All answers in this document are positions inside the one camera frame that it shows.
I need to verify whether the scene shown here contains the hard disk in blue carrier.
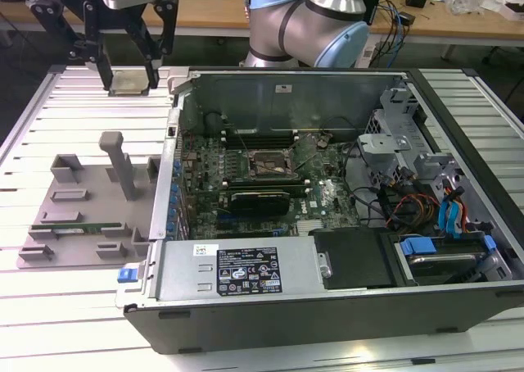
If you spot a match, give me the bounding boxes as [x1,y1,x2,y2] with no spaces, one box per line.
[395,235,499,285]

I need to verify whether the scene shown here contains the black plastic shroud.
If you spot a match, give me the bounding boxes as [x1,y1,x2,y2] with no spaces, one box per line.
[309,227,400,290]

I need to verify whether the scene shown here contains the coloured power wire bundle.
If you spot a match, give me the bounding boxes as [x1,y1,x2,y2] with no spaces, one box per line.
[386,192,438,226]

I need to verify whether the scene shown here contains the green motherboard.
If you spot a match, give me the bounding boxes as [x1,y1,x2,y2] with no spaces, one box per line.
[178,136,361,240]

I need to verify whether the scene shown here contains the grey plastic parts rack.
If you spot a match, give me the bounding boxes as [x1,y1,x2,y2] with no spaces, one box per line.
[18,130,165,271]

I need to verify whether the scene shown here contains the silver power supply with label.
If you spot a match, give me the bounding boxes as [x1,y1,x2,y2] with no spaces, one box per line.
[157,240,328,302]

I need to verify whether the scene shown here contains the open black PC case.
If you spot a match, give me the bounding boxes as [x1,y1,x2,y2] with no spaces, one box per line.
[115,66,524,356]

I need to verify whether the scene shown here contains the blue flat wire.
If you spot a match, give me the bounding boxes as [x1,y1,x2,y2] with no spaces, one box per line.
[438,186,466,242]

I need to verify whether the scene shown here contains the clear plastic bags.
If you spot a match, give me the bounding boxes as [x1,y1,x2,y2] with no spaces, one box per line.
[445,0,499,16]

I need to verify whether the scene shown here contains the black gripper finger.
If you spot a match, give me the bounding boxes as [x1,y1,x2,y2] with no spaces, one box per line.
[29,0,115,93]
[122,0,180,90]

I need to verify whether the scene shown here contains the black RAM slots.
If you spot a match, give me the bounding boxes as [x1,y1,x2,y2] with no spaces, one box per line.
[222,129,299,150]
[222,178,307,197]

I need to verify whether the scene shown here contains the wooden desk white legs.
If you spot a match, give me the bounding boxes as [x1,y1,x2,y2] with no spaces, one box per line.
[0,0,524,66]

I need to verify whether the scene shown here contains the CPU socket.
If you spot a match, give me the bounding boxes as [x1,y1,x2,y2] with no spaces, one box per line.
[246,147,295,180]

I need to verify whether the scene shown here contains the small silver heatsink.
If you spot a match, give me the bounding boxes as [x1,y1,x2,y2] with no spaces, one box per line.
[296,220,324,236]

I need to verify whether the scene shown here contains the green RAM stick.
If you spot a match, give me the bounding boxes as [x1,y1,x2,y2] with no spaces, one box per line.
[31,222,124,236]

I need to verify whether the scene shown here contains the black graphics card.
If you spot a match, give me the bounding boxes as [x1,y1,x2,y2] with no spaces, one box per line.
[228,189,292,217]

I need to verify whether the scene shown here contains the grey metal drive cage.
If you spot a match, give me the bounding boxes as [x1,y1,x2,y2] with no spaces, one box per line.
[355,87,463,184]

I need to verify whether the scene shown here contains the silver square CPU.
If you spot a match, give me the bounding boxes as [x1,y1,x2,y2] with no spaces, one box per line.
[107,69,151,97]

